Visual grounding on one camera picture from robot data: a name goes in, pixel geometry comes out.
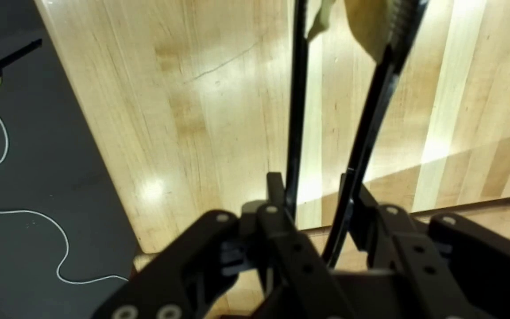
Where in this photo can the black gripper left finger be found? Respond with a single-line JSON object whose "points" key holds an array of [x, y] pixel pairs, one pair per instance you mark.
{"points": [[178, 267]]}

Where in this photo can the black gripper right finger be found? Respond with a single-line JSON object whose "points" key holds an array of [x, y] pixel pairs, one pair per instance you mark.
{"points": [[444, 260]]}

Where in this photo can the thin black rod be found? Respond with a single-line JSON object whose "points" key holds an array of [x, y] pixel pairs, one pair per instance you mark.
{"points": [[19, 52]]}

